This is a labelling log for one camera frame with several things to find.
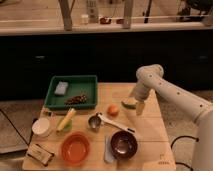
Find grey sponge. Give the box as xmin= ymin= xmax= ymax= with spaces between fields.
xmin=54 ymin=82 xmax=68 ymax=95

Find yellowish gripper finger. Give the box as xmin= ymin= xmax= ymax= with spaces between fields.
xmin=136 ymin=101 xmax=145 ymax=115

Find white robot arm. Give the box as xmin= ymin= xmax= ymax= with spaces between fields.
xmin=130 ymin=64 xmax=213 ymax=171

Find green plastic tray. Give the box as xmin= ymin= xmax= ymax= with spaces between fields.
xmin=44 ymin=75 xmax=98 ymax=110

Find orange fruit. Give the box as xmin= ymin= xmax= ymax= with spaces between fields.
xmin=107 ymin=104 xmax=119 ymax=117

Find yellow corn cob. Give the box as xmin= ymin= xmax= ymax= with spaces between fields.
xmin=57 ymin=108 xmax=76 ymax=132

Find green pepper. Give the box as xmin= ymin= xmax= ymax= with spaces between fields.
xmin=121 ymin=97 xmax=137 ymax=109

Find black cable floor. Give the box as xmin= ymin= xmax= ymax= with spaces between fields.
xmin=0 ymin=109 xmax=38 ymax=148
xmin=170 ymin=134 xmax=200 ymax=171

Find purple bowl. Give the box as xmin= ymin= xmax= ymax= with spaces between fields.
xmin=110 ymin=131 xmax=138 ymax=160

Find black cable right floor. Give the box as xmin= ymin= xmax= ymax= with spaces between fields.
xmin=170 ymin=134 xmax=200 ymax=171

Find red object background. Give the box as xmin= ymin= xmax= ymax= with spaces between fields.
xmin=100 ymin=17 xmax=112 ymax=25

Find white bottle background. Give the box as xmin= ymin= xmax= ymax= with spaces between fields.
xmin=81 ymin=14 xmax=89 ymax=25

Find metal measuring cup white handle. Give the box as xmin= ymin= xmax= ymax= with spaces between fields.
xmin=88 ymin=113 xmax=135 ymax=133

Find brown white wooden block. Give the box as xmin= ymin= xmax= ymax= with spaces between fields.
xmin=27 ymin=144 xmax=55 ymax=166

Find orange bowl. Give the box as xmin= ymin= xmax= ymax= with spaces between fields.
xmin=59 ymin=132 xmax=90 ymax=166

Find black cable left floor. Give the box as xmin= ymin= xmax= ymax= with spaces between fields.
xmin=0 ymin=109 xmax=38 ymax=148

